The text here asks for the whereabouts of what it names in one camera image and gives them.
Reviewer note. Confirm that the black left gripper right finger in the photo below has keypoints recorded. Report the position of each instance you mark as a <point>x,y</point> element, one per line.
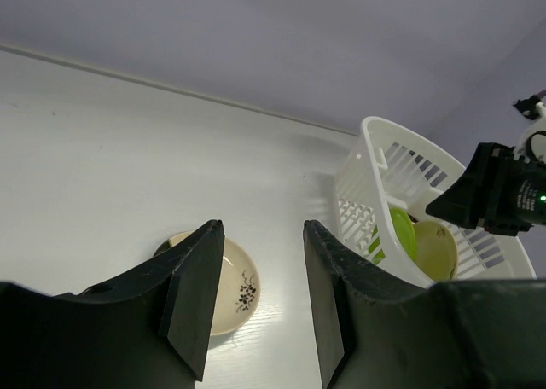
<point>367,322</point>

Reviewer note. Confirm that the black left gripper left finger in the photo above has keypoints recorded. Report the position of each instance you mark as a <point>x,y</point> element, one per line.
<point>151,324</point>

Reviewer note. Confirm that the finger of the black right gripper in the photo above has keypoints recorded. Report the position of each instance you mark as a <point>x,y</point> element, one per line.
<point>463,203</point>

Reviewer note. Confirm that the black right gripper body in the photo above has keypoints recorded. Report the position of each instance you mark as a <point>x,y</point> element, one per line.
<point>517,198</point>

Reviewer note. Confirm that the beige plate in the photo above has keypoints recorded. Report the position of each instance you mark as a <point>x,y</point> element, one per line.
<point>437,253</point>

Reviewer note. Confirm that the lime green plate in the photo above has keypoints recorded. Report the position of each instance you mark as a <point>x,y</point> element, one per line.
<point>405,232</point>

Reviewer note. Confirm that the white plastic dish rack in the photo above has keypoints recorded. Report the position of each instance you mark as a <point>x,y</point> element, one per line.
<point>392,166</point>

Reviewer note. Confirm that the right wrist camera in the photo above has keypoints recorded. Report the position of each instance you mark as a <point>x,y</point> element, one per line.
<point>531,144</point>

